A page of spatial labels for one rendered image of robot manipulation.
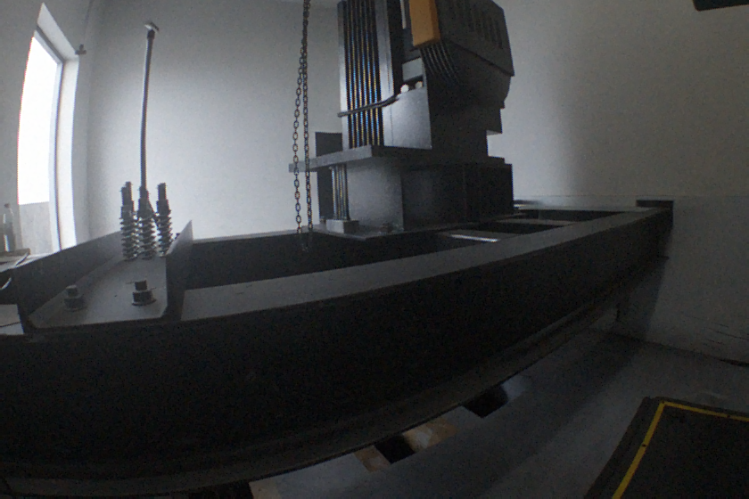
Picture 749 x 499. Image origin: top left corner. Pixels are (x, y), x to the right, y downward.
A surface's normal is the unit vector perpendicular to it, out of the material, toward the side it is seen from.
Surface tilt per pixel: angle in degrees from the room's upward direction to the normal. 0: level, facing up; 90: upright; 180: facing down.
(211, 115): 90
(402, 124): 90
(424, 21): 90
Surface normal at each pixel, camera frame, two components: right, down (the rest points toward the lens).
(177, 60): 0.48, 0.04
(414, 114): -0.74, 0.09
